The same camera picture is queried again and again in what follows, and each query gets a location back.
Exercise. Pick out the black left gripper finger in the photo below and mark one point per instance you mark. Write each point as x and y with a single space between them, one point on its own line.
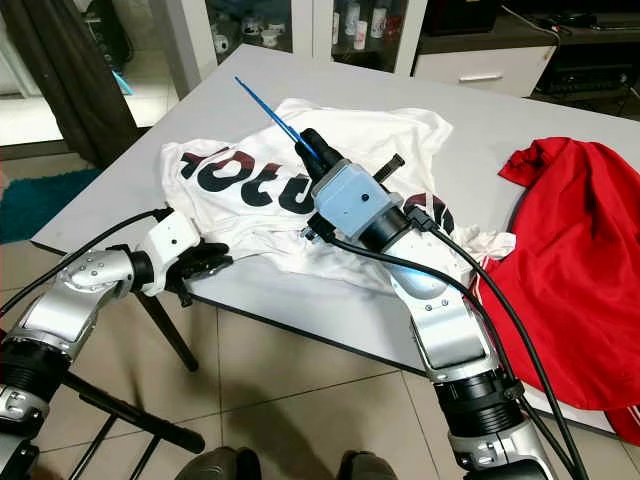
206 275
208 254

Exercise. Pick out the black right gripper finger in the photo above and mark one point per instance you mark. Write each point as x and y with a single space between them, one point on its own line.
390 168
322 152

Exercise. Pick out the white T-shirt black print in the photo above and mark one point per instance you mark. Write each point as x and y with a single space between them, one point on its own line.
260 235

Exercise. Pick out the blue clothes hanger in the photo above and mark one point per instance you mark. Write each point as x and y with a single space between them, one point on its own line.
265 106

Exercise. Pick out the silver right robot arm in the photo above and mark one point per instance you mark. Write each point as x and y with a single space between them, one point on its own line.
455 340

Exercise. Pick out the grey table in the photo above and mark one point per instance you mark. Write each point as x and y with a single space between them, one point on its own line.
480 115

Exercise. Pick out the white glass door cabinet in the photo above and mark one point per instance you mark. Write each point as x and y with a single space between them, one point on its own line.
320 30

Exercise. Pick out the white drawer TV stand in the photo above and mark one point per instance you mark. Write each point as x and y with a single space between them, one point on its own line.
475 75

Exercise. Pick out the teal rug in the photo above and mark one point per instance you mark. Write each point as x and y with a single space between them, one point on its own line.
40 205

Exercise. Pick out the red garment white trim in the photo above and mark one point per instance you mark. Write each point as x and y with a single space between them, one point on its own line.
580 270

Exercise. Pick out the dark curtain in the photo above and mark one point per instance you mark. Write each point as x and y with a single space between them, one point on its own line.
70 80

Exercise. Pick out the robot right leg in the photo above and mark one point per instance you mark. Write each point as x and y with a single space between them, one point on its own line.
368 470

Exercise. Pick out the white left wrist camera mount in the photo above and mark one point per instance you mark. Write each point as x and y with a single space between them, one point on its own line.
170 250

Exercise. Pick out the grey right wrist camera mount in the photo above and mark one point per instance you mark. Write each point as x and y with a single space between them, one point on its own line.
355 200

